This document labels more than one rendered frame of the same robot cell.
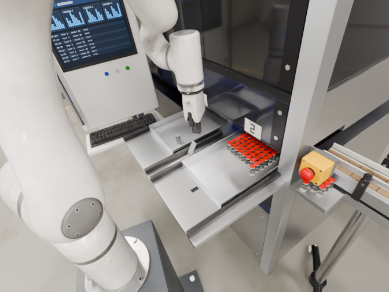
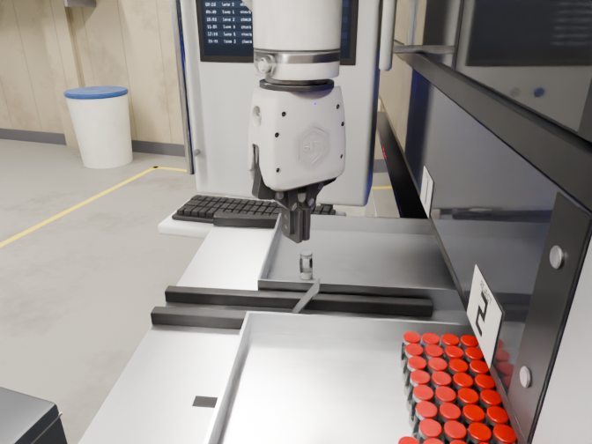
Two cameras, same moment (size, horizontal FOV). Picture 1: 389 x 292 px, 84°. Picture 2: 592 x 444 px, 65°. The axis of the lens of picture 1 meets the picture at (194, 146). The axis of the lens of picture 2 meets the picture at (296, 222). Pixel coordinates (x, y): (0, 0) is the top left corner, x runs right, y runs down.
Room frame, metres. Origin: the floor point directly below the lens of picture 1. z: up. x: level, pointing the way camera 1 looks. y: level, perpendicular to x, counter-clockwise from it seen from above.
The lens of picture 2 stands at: (0.23, -0.28, 1.28)
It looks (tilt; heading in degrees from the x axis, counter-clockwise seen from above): 24 degrees down; 33
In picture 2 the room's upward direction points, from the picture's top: straight up
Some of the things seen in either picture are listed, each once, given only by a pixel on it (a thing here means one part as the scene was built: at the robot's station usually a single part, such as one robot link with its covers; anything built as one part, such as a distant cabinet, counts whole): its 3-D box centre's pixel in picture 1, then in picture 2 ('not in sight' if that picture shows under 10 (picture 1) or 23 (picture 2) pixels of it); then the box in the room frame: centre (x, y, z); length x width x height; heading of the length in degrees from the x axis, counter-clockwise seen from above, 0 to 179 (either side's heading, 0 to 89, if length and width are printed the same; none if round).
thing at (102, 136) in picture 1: (123, 128); (255, 211); (1.10, 0.41, 0.82); 0.40 x 0.14 x 0.02; 109
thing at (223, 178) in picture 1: (234, 162); (379, 402); (0.60, -0.15, 0.90); 0.34 x 0.26 x 0.04; 117
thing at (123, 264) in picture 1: (106, 255); not in sight; (0.28, 0.28, 0.95); 0.19 x 0.19 x 0.18
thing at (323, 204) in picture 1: (319, 188); not in sight; (0.44, -0.41, 0.87); 0.14 x 0.13 x 0.02; 117
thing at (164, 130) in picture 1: (190, 126); (366, 255); (0.91, 0.01, 0.90); 0.34 x 0.26 x 0.04; 117
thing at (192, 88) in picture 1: (190, 84); (294, 65); (0.64, -0.02, 1.24); 0.09 x 0.08 x 0.03; 159
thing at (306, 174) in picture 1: (307, 173); not in sight; (0.41, -0.33, 0.99); 0.04 x 0.04 x 0.04; 27
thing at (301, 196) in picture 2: not in sight; (307, 207); (0.66, -0.02, 1.08); 0.03 x 0.03 x 0.07; 69
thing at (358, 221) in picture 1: (336, 252); not in sight; (0.37, -0.56, 0.46); 0.09 x 0.09 x 0.77; 27
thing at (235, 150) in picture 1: (242, 156); (419, 400); (0.62, -0.19, 0.90); 0.18 x 0.02 x 0.05; 27
